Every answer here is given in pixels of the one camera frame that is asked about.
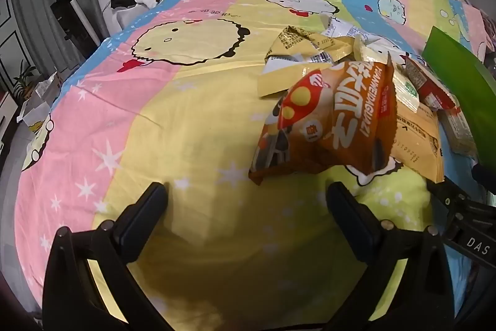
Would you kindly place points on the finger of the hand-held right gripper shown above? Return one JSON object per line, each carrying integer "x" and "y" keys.
{"x": 445, "y": 195}
{"x": 484, "y": 176}

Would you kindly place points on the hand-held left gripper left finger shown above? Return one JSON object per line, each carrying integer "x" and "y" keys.
{"x": 144, "y": 207}

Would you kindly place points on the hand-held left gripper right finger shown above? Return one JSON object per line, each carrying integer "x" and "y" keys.
{"x": 348, "y": 210}

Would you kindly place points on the clear biscuit packet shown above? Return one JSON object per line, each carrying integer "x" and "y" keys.
{"x": 459, "y": 131}

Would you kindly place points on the green cardboard box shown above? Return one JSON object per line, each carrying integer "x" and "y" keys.
{"x": 461, "y": 83}

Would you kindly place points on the gold snack packet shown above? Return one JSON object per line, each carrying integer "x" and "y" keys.
{"x": 298, "y": 40}

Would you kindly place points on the flat yellow snack packet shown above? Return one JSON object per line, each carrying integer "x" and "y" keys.
{"x": 420, "y": 145}

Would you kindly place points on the orange snack bag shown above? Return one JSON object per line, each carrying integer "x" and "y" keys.
{"x": 333, "y": 121}

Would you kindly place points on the striped cartoon bed sheet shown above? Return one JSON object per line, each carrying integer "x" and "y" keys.
{"x": 193, "y": 121}

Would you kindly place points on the red snack packet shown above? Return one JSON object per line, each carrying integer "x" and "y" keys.
{"x": 426, "y": 83}

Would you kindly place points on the cream packet with green mark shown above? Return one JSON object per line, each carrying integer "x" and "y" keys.
{"x": 403, "y": 86}

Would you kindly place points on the pale yellow snack packet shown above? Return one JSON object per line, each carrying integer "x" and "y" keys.
{"x": 275, "y": 81}

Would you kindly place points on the open cardboard box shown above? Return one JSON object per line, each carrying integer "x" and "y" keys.
{"x": 42, "y": 96}

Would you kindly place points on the potted plant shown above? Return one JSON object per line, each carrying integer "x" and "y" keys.
{"x": 25, "y": 79}

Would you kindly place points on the white snack packet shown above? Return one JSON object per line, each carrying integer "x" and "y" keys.
{"x": 345, "y": 30}

